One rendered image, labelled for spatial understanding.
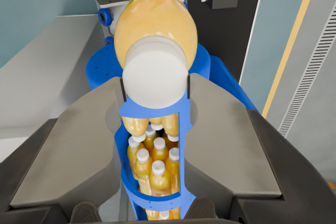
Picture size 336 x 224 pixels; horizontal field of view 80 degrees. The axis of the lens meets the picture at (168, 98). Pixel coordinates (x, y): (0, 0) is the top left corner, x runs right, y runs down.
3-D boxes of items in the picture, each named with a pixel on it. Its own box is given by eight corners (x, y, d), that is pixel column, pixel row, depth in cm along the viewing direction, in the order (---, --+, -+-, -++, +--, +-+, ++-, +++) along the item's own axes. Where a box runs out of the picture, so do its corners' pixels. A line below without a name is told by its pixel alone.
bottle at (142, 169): (154, 175, 82) (149, 145, 71) (161, 190, 77) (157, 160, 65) (137, 182, 80) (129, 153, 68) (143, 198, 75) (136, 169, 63)
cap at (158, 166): (151, 165, 64) (150, 162, 63) (163, 162, 65) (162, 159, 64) (154, 176, 61) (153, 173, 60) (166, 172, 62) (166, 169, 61)
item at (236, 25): (177, 136, 228) (179, 147, 216) (179, -14, 137) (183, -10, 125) (221, 131, 232) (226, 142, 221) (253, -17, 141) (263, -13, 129)
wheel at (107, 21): (107, 28, 52) (114, 26, 53) (103, 10, 50) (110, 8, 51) (99, 25, 55) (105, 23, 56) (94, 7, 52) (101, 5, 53)
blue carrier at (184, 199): (141, 190, 112) (134, 253, 89) (103, 35, 58) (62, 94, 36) (193, 189, 111) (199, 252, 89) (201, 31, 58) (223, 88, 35)
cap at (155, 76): (113, 61, 13) (108, 75, 12) (161, 24, 12) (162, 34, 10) (151, 100, 15) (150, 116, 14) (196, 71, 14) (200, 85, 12)
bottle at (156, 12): (121, 4, 28) (77, 58, 13) (161, -32, 26) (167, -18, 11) (153, 44, 31) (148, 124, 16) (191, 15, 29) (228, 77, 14)
